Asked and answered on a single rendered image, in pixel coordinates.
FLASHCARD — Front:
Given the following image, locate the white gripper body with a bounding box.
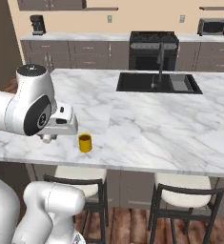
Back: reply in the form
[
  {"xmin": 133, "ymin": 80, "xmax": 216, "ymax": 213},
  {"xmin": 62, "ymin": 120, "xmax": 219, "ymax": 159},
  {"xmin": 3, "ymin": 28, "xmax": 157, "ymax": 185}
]
[{"xmin": 41, "ymin": 113, "xmax": 79, "ymax": 136}]

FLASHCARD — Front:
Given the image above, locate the black sink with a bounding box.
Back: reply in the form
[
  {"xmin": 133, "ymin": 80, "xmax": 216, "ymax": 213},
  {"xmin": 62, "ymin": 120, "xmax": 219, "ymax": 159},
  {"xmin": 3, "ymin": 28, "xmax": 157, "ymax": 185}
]
[{"xmin": 115, "ymin": 71, "xmax": 204, "ymax": 95}]

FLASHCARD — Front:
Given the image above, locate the brown wall shelf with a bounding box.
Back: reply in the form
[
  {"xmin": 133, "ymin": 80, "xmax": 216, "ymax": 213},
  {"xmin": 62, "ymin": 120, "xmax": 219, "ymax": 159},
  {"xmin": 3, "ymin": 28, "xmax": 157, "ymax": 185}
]
[
  {"xmin": 198, "ymin": 6, "xmax": 224, "ymax": 11},
  {"xmin": 83, "ymin": 7, "xmax": 119, "ymax": 12}
]

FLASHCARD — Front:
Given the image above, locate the grey wall cupboard run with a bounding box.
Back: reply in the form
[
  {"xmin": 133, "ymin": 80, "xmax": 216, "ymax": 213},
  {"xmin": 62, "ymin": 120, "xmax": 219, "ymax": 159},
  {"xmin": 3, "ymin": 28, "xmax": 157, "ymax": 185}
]
[{"xmin": 16, "ymin": 0, "xmax": 88, "ymax": 11}]

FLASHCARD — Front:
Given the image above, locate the grey base cupboard run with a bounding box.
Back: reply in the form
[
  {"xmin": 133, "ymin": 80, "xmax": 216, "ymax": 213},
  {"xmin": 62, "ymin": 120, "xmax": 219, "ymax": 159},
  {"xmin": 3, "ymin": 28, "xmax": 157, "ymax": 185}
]
[
  {"xmin": 174, "ymin": 41, "xmax": 224, "ymax": 73},
  {"xmin": 20, "ymin": 39, "xmax": 131, "ymax": 71}
]

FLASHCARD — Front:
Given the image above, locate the grey microwave oven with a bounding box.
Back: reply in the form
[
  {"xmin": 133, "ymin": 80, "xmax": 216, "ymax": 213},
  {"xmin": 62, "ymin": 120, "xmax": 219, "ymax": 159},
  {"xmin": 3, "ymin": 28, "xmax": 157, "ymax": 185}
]
[{"xmin": 196, "ymin": 17, "xmax": 224, "ymax": 37}]

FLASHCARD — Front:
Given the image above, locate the black coffee machine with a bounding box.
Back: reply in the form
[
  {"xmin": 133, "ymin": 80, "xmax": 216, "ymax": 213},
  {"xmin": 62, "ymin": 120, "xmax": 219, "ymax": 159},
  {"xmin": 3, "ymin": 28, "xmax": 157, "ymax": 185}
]
[{"xmin": 29, "ymin": 14, "xmax": 48, "ymax": 36}]

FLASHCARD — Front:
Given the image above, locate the dark grey tap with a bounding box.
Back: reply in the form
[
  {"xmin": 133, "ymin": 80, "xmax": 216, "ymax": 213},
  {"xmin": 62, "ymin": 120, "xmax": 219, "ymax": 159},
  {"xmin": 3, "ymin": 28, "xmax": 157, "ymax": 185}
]
[{"xmin": 150, "ymin": 42, "xmax": 166, "ymax": 90}]

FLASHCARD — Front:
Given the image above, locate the black oven with hob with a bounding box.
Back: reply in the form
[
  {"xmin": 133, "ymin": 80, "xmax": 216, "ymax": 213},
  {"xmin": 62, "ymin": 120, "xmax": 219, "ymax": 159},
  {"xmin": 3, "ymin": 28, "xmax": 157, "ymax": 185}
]
[{"xmin": 128, "ymin": 30, "xmax": 180, "ymax": 71}]

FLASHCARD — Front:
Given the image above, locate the black stool with white cushion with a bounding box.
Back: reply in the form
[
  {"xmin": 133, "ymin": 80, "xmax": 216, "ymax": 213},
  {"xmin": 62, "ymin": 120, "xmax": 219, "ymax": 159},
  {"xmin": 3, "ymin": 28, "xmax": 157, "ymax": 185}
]
[
  {"xmin": 147, "ymin": 172, "xmax": 224, "ymax": 244},
  {"xmin": 42, "ymin": 165, "xmax": 111, "ymax": 244}
]

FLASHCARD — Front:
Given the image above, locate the yellow cup of hot chocolate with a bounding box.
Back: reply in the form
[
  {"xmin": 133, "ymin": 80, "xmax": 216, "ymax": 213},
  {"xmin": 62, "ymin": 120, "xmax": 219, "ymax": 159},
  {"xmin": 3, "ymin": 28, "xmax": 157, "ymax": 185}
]
[{"xmin": 77, "ymin": 132, "xmax": 93, "ymax": 153}]

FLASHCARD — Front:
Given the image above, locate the grey island cupboard run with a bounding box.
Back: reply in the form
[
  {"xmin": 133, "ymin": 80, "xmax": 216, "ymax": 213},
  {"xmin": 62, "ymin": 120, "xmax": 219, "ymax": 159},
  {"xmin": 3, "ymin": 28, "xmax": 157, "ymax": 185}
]
[{"xmin": 25, "ymin": 163, "xmax": 224, "ymax": 218}]

